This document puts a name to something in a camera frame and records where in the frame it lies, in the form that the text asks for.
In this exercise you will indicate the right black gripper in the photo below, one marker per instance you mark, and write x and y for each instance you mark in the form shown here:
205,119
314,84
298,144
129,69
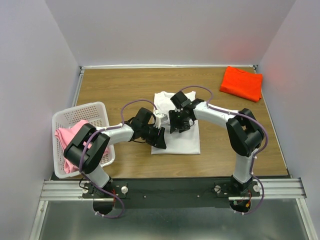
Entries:
174,124

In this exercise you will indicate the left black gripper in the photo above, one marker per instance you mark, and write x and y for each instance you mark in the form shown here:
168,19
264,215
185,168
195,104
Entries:
159,141

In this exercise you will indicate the white t-shirt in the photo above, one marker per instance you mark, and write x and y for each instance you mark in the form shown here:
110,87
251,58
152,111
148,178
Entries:
185,143

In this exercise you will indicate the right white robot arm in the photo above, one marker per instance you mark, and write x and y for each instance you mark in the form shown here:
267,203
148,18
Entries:
244,132

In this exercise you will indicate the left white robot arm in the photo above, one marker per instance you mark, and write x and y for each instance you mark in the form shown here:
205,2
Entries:
117,134

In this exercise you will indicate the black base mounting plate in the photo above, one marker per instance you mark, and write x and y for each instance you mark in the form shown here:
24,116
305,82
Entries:
165,193

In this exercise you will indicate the white plastic laundry basket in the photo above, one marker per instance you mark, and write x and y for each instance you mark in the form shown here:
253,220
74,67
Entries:
95,113

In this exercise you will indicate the folded orange t-shirt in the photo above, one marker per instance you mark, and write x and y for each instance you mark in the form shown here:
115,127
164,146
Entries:
241,83

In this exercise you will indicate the pink t-shirt in basket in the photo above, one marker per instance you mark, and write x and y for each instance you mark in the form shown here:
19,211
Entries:
75,132

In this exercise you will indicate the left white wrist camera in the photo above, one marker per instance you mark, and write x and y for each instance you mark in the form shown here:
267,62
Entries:
159,118

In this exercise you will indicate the aluminium front rail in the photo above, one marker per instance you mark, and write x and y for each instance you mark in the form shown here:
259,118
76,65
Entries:
274,188

